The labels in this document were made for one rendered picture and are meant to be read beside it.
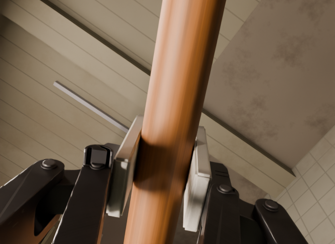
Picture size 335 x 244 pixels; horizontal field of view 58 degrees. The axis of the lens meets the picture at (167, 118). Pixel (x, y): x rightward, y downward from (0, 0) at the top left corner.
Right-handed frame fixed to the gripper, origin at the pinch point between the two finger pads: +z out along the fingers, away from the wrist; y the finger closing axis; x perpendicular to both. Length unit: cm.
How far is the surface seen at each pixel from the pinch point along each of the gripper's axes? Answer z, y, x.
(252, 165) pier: 257, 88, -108
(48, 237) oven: 138, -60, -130
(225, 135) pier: 257, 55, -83
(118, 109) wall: 276, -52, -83
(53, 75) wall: 276, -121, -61
